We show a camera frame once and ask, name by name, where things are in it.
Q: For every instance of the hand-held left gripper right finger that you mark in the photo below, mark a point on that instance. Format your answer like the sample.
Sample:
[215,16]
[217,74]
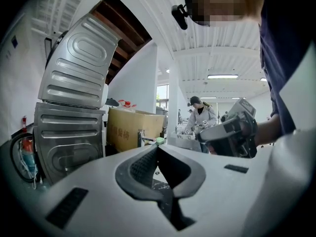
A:
[222,194]

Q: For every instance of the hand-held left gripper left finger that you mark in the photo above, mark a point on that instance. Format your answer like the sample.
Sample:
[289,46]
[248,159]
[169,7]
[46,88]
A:
[98,201]

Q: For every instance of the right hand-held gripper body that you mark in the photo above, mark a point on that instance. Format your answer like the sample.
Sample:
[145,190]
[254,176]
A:
[227,134]

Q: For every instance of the person's right forearm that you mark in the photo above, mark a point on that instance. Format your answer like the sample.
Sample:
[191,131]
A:
[267,131]

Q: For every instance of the long ceiling light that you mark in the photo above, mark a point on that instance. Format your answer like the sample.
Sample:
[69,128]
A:
[222,76]

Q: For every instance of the green sponge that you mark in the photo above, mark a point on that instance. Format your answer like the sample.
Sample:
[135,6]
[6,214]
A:
[160,140]

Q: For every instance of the silver ribbed washing machine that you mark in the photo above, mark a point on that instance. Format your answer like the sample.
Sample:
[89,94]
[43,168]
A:
[69,137]

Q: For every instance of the window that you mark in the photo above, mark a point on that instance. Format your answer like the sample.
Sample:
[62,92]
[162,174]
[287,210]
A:
[162,95]

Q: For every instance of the metal faucet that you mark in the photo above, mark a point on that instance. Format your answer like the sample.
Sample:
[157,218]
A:
[143,138]

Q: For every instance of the brown cardboard box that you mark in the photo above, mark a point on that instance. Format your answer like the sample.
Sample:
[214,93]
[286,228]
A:
[130,130]

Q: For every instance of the black pan lid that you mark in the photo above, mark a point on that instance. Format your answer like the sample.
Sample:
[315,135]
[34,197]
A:
[111,102]

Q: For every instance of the red and white packets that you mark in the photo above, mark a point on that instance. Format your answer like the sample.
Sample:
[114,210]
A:
[126,104]

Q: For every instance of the person's dark blue shirt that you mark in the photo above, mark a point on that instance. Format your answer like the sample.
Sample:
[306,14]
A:
[284,46]

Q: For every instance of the small red fire extinguisher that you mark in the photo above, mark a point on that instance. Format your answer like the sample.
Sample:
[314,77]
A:
[24,124]

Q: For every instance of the person's head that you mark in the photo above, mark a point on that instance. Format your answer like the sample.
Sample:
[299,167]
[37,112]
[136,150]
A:
[222,1]

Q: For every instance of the silver ribbed dryer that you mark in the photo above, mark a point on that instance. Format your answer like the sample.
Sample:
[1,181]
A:
[79,63]

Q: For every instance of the black head-worn camera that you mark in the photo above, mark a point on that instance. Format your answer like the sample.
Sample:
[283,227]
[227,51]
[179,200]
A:
[180,16]

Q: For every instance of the blue wall sign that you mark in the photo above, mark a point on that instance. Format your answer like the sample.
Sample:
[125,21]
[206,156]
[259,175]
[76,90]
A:
[14,41]

